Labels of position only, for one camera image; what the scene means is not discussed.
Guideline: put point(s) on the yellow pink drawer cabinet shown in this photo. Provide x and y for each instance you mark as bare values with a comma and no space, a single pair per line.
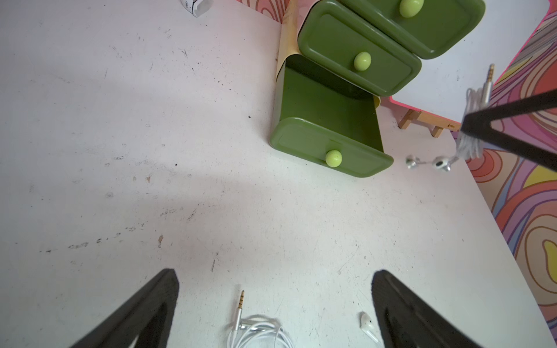
288,51

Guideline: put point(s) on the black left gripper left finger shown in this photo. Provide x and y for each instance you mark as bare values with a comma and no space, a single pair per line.
144,320

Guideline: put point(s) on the white plastic clip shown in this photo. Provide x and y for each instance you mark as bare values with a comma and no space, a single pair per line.
197,7

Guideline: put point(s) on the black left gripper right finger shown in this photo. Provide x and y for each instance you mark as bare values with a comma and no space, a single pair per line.
405,320

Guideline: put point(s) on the white earphones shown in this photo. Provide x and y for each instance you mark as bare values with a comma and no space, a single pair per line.
468,146
367,326
249,330

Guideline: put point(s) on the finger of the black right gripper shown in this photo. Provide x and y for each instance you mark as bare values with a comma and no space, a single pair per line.
525,127

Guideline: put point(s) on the pink framed whiteboard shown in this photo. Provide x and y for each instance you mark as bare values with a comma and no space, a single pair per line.
441,86

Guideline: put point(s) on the wooden whiteboard easel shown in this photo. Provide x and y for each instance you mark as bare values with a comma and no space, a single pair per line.
435,124

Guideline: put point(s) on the green top drawer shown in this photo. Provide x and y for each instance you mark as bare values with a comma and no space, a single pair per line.
427,28

